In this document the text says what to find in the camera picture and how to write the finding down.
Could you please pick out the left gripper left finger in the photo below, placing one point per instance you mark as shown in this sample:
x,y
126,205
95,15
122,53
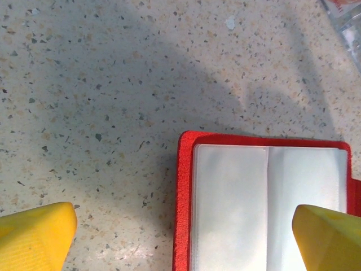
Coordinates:
x,y
31,240

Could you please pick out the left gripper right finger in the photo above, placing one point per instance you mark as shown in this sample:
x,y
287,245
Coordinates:
x,y
332,242

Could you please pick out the red card holder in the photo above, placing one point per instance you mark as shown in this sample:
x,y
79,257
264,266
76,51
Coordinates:
x,y
231,197

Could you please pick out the clear acrylic card stand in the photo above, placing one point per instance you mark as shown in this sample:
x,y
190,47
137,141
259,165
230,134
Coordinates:
x,y
352,34

